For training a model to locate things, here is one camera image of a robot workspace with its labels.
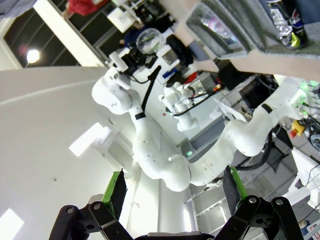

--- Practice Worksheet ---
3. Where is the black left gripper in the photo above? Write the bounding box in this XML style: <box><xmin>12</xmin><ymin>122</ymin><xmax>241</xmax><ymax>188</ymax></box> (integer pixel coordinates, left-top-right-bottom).
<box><xmin>121</xmin><ymin>48</ymin><xmax>158</xmax><ymax>75</ymax></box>

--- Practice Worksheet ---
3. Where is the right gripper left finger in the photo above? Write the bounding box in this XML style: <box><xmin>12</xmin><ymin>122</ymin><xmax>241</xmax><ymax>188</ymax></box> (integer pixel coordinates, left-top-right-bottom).
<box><xmin>48</xmin><ymin>168</ymin><xmax>133</xmax><ymax>240</ymax></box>

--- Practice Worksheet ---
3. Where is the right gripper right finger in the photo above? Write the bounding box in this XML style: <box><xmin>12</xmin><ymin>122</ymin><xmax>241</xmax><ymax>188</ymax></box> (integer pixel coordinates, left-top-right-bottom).
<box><xmin>214</xmin><ymin>164</ymin><xmax>301</xmax><ymax>240</ymax></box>

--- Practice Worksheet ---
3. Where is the crushed clear plastic cup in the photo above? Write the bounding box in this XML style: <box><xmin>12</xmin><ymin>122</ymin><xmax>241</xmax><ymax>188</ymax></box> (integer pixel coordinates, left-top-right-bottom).
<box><xmin>135</xmin><ymin>28</ymin><xmax>165</xmax><ymax>55</ymax></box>

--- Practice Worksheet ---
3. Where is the clear bottle blue cap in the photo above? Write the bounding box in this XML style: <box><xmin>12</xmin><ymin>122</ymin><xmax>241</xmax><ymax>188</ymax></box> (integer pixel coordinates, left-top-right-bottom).
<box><xmin>199</xmin><ymin>9</ymin><xmax>235</xmax><ymax>47</ymax></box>

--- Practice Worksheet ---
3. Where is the crushed black soda can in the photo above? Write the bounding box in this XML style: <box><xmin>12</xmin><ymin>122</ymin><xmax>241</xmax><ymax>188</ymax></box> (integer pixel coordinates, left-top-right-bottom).
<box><xmin>266</xmin><ymin>0</ymin><xmax>309</xmax><ymax>50</ymax></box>

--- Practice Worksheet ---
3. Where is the black backpack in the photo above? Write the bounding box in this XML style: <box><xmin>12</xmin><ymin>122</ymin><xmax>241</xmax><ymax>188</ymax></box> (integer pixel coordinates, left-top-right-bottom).
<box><xmin>165</xmin><ymin>34</ymin><xmax>195</xmax><ymax>68</ymax></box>

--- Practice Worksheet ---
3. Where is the rectangular ceiling light panel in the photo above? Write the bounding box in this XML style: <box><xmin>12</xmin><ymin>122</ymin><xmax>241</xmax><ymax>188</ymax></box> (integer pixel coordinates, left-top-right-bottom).
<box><xmin>68</xmin><ymin>123</ymin><xmax>106</xmax><ymax>158</ymax></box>
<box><xmin>0</xmin><ymin>208</ymin><xmax>25</xmax><ymax>239</ymax></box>

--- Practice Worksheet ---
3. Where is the small white background robot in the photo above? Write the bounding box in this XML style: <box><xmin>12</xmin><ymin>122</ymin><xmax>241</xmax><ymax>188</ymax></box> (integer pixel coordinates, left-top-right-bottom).
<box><xmin>158</xmin><ymin>80</ymin><xmax>199</xmax><ymax>133</ymax></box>

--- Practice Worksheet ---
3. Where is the bystander in red clothing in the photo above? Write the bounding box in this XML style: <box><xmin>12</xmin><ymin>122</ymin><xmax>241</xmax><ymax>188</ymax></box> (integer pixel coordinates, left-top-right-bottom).
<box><xmin>62</xmin><ymin>0</ymin><xmax>110</xmax><ymax>19</ymax></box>

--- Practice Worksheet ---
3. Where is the yellow red emergency stop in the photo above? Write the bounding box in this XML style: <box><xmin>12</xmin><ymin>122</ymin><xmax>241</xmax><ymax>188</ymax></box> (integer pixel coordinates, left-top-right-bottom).
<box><xmin>289</xmin><ymin>119</ymin><xmax>307</xmax><ymax>138</ymax></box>

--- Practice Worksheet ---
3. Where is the round ceiling lamp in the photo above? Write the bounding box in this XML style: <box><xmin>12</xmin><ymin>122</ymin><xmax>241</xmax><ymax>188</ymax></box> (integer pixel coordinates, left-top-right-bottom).
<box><xmin>25</xmin><ymin>49</ymin><xmax>41</xmax><ymax>65</ymax></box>

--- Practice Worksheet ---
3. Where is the grey fabric basket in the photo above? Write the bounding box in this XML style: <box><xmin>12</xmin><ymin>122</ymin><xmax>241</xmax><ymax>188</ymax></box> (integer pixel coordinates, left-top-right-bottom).
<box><xmin>249</xmin><ymin>0</ymin><xmax>320</xmax><ymax>60</ymax></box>
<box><xmin>185</xmin><ymin>0</ymin><xmax>266</xmax><ymax>60</ymax></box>

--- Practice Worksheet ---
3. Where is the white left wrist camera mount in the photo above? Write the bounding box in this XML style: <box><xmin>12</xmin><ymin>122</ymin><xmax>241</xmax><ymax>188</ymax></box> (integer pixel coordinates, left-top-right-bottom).
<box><xmin>108</xmin><ymin>50</ymin><xmax>132</xmax><ymax>91</ymax></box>

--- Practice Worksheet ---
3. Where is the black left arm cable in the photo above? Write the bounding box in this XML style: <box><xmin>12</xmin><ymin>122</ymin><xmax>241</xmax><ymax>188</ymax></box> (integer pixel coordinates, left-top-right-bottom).
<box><xmin>129</xmin><ymin>64</ymin><xmax>162</xmax><ymax>121</ymax></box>

